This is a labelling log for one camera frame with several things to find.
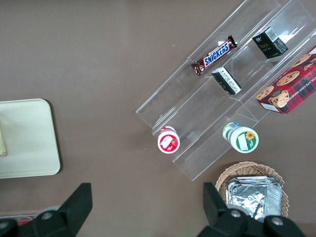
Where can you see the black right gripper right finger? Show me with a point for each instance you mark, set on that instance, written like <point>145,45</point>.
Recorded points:
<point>213,205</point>

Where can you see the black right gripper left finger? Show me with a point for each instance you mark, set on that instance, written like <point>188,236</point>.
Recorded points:
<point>74,205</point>

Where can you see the plastic-wrapped sandwich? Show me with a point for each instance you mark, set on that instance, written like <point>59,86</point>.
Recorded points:
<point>2,143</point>

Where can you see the small brown wicker basket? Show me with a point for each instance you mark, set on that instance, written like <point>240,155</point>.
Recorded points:
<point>247,169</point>

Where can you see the beige plastic tray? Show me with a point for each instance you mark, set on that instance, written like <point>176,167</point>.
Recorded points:
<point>32,138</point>

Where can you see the silver foil packet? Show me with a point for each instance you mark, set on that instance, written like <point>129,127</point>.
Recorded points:
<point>249,179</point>
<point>254,200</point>

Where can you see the clear box with red item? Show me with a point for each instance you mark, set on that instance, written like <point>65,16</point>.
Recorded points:
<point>23,218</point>

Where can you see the green-lidded yogurt cup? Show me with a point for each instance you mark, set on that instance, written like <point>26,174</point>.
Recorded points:
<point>243,140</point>

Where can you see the red-lidded yogurt cup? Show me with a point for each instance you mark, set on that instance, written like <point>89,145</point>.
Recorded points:
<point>168,142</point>

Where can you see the clear acrylic tiered shelf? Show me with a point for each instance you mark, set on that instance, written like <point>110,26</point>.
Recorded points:
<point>192,103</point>

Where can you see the small black box white label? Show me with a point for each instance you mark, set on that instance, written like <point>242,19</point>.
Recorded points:
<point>227,80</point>

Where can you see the red plaid cookie box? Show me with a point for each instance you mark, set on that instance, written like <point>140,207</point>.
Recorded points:
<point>291,86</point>

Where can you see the Snickers chocolate bar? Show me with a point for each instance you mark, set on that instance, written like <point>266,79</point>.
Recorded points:
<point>214,55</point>

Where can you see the black box with gold print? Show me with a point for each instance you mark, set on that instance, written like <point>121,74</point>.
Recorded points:
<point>267,44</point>

